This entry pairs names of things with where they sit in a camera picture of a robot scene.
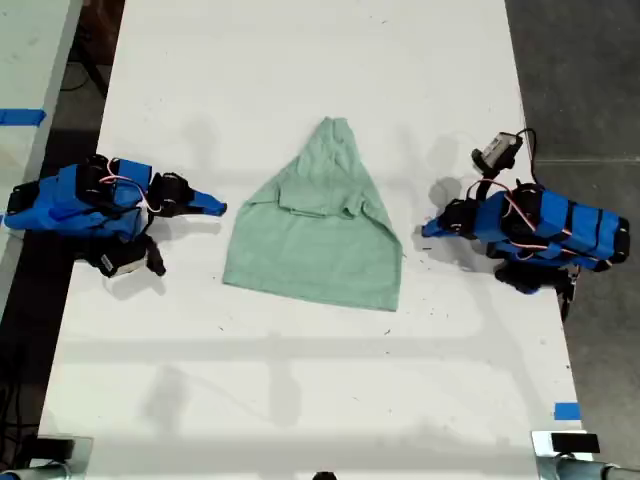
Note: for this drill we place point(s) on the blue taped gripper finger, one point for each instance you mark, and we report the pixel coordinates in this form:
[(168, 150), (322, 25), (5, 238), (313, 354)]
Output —
[(436, 221), (435, 231), (206, 199), (202, 208)]

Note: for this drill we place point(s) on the pale green T-shirt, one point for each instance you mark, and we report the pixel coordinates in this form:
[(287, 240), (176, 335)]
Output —
[(315, 250)]

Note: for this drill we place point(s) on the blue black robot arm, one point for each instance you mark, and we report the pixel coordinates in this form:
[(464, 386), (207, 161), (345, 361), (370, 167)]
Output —
[(70, 202), (565, 230)]

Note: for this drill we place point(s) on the long blue tape strip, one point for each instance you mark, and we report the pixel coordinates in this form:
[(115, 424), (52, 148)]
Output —
[(20, 116)]

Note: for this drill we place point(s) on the white side table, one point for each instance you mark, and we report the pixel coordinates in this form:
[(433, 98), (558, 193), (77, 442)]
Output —
[(30, 60)]

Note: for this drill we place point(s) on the small blue tape square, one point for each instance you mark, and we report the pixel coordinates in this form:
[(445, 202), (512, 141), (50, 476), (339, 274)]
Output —
[(567, 411)]

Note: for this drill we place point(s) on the small black box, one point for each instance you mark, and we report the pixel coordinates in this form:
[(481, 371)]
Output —
[(575, 443), (54, 448)]

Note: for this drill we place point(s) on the black round object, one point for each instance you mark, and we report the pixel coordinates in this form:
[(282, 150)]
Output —
[(324, 475)]

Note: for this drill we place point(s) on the short black camera stalk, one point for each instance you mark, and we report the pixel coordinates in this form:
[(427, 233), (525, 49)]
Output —
[(155, 255), (492, 180)]

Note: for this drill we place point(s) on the black camera box grey face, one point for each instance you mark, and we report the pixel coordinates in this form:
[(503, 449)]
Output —
[(497, 149)]

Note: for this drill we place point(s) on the black camera box white label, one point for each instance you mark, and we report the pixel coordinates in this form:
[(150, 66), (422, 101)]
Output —
[(120, 262)]

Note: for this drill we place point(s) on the shiny metal table bracket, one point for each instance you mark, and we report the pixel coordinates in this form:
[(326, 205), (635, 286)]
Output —
[(82, 457), (542, 455)]

